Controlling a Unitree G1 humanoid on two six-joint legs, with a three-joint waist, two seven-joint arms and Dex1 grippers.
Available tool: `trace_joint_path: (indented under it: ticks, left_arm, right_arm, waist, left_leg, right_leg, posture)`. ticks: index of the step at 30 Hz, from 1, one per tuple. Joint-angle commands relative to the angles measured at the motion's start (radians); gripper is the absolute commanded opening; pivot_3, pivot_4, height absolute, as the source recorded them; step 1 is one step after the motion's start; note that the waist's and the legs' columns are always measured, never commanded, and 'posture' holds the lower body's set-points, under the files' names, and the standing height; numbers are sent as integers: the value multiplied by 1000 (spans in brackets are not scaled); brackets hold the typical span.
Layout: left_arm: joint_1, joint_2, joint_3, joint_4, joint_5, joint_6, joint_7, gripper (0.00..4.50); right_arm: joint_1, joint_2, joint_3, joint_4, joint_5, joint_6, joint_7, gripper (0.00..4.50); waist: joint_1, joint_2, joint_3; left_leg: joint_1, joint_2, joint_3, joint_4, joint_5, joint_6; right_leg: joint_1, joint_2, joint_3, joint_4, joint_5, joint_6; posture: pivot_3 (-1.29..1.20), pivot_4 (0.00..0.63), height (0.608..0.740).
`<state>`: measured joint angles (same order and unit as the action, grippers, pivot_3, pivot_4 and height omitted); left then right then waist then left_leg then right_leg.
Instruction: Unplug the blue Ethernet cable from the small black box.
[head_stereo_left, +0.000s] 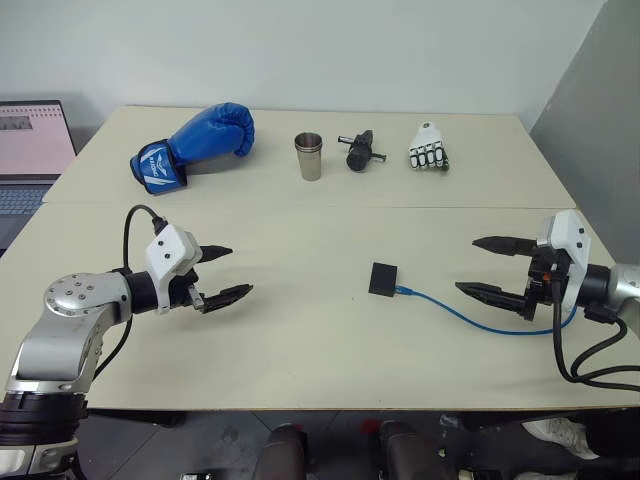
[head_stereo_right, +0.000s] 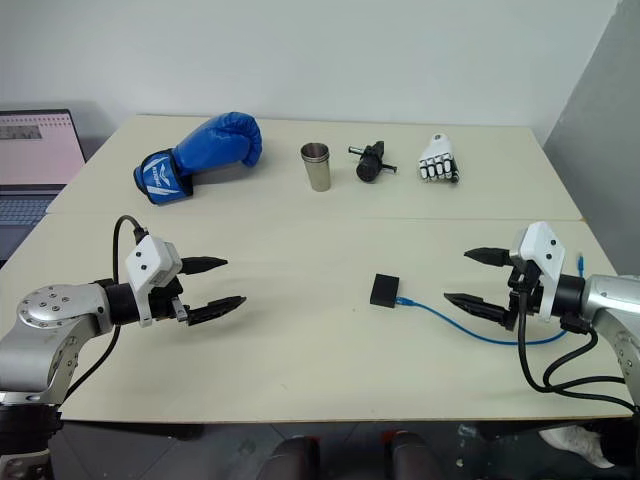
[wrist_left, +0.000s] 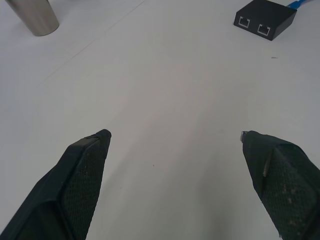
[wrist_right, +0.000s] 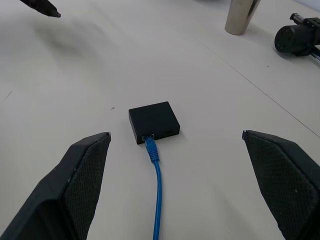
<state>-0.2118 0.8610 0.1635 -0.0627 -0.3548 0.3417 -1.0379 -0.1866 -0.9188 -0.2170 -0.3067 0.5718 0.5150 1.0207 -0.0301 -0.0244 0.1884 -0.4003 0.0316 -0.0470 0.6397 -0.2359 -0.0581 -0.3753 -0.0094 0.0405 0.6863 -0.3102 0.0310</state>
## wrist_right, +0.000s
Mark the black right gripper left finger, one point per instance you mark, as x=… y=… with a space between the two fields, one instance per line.
x=62 y=192

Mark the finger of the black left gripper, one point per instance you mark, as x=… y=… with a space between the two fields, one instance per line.
x=42 y=6

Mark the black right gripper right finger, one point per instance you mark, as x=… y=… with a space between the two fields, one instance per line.
x=287 y=180

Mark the small black box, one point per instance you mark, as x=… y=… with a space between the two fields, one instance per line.
x=153 y=122

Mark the silver metal cylinder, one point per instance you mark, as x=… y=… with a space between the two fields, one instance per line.
x=241 y=16

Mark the black motor rail device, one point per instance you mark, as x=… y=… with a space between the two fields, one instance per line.
x=297 y=37

